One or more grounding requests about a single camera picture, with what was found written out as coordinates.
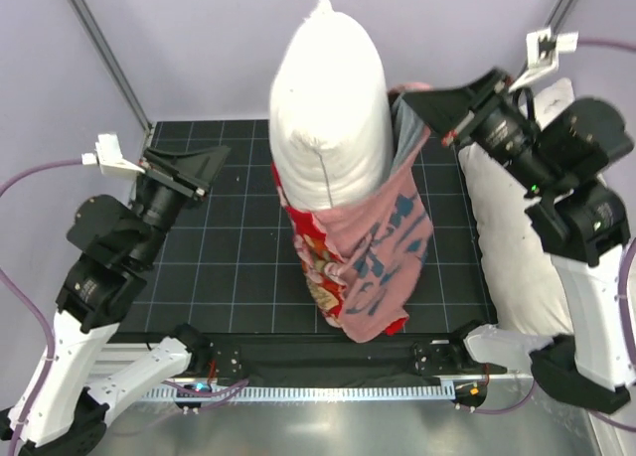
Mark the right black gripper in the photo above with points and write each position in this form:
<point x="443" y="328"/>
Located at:
<point x="475" y="110"/>

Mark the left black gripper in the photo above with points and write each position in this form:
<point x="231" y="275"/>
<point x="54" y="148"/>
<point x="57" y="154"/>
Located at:
<point x="172" y="176"/>

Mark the white pillow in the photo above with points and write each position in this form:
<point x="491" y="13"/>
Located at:
<point x="522" y="281"/>
<point x="330" y="127"/>

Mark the red patterned pillowcase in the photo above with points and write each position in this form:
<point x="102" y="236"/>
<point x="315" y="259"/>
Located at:
<point x="362" y="262"/>

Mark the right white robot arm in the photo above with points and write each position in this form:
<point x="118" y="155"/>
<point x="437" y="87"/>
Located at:
<point x="582" y="225"/>

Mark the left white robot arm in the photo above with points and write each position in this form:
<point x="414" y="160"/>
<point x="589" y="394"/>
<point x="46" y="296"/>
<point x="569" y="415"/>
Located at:
<point x="60" y="413"/>

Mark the black grid mat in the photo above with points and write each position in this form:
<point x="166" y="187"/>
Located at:
<point x="229" y="266"/>

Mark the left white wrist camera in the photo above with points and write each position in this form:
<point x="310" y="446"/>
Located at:
<point x="107" y="156"/>

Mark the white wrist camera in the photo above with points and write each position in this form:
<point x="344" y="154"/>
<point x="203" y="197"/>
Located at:
<point x="543" y="50"/>
<point x="107" y="156"/>

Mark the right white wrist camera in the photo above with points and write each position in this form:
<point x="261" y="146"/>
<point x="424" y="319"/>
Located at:
<point x="543" y="50"/>

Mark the right aluminium frame post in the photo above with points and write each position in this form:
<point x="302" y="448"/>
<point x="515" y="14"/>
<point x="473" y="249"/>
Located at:
<point x="559" y="14"/>

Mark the aluminium frame post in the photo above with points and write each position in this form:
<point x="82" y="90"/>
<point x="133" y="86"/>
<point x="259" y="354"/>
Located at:
<point x="559" y="14"/>
<point x="104" y="50"/>

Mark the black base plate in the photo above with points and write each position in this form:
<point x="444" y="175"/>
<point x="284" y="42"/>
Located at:
<point x="334" y="361"/>

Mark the left aluminium frame post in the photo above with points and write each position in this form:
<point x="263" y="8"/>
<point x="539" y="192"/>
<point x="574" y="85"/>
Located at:
<point x="104" y="50"/>

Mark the white slotted cable duct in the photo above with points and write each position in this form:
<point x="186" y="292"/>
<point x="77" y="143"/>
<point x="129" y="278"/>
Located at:
<point x="251" y="394"/>

